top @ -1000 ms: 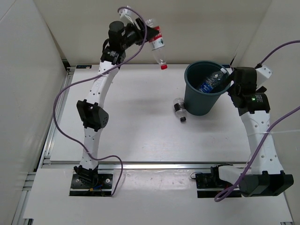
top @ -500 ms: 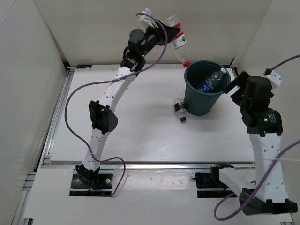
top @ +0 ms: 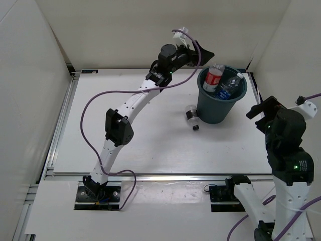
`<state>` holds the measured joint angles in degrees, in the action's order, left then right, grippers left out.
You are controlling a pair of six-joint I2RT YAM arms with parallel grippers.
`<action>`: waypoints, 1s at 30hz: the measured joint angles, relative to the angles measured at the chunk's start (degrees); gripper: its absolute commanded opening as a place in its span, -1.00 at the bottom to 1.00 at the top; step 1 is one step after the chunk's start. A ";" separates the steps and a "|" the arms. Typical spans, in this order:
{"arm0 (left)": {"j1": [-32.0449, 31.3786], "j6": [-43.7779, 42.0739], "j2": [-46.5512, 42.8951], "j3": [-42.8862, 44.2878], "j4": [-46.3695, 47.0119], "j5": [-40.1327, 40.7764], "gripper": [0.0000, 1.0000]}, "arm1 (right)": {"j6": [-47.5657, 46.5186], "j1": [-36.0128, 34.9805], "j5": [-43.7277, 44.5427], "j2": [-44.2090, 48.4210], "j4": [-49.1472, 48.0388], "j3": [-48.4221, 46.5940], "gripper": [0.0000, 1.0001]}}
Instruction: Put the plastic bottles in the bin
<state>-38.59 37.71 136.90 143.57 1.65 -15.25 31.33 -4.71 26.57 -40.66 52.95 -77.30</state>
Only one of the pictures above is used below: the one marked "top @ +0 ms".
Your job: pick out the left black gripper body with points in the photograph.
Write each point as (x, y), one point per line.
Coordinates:
(182, 56)

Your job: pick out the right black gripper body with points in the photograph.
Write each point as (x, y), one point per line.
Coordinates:
(269, 134)

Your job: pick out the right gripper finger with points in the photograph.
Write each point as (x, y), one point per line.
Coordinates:
(264, 125)
(269, 107)

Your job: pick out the red label plastic bottle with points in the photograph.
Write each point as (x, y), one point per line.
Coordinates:
(213, 77)

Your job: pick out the blue label Aquafina bottle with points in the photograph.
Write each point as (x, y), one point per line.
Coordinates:
(227, 87)

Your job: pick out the black label plastic bottle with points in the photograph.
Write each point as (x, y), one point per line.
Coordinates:
(192, 117)

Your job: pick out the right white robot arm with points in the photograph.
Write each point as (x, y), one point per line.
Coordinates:
(292, 169)

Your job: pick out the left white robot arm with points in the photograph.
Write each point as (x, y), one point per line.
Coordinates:
(118, 129)

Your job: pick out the dark teal plastic bin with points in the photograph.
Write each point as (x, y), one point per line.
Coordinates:
(212, 110)

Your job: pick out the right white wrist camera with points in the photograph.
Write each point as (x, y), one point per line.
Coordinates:
(306, 107)

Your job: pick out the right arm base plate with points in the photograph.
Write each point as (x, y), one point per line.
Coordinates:
(222, 199)

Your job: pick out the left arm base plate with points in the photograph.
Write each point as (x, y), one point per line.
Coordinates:
(107, 200)

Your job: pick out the aluminium front rail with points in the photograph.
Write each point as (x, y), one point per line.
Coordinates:
(50, 176)

